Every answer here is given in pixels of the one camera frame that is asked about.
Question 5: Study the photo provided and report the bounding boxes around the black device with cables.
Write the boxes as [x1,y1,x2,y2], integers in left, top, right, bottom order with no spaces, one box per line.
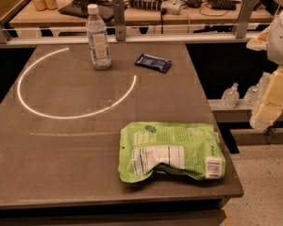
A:
[210,0,236,10]

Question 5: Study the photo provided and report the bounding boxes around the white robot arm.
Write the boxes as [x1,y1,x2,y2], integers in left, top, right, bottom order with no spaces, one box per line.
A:
[246,10,283,129]

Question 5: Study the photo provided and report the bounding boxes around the green rice chip bag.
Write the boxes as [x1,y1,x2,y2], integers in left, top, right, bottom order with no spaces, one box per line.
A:
[118,121,225,183]

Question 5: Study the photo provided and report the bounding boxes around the clear plastic water bottle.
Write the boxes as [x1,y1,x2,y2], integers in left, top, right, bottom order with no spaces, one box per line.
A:
[86,4,111,70]

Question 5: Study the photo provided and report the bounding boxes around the grey metal bracket post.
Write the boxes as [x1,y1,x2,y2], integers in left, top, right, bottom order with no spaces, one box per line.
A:
[112,0,126,41]

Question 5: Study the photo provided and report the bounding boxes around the black power strip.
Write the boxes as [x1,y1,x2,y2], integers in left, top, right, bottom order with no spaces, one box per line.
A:
[129,0,162,10]

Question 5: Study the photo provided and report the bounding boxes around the dark blue snack packet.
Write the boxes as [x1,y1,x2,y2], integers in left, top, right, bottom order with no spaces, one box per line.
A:
[135,54,172,73]

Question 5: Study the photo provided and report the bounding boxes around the wooden background desk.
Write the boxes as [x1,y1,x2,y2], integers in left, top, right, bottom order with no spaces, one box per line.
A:
[8,0,275,29]

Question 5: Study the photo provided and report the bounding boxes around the hand sanitizer pump bottle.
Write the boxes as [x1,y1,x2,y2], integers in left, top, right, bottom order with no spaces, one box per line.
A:
[221,83,240,108]

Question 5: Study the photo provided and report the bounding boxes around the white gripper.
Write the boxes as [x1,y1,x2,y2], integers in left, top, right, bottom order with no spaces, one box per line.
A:
[246,27,283,129]

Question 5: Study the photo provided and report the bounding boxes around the black monitor stand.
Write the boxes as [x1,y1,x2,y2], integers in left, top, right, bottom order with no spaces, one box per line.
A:
[58,0,114,23]

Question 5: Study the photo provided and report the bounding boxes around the grey side shelf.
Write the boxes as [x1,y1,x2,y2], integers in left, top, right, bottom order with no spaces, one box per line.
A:
[208,99,283,122]

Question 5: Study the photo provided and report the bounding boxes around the right grey metal bracket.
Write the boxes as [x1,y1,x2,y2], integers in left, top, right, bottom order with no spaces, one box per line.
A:
[233,0,258,39]

